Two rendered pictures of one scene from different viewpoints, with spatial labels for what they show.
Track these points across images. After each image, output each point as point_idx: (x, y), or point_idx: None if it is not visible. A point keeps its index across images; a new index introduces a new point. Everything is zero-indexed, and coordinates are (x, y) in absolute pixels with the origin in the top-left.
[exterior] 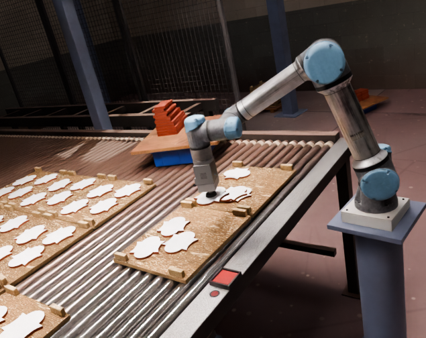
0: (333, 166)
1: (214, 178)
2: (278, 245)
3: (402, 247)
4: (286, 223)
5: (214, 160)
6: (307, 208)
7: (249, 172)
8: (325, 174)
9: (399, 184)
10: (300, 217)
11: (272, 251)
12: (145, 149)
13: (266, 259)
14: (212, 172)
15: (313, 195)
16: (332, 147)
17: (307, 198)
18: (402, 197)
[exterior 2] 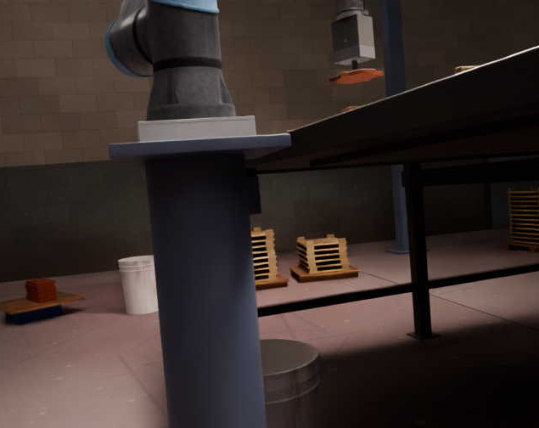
0: (429, 86)
1: (339, 45)
2: (280, 156)
3: (151, 229)
4: (292, 133)
5: (354, 20)
6: (330, 142)
7: None
8: (395, 95)
9: (105, 47)
10: (314, 146)
11: (272, 154)
12: None
13: (266, 156)
14: (335, 36)
15: (347, 126)
16: None
17: (332, 121)
18: (154, 121)
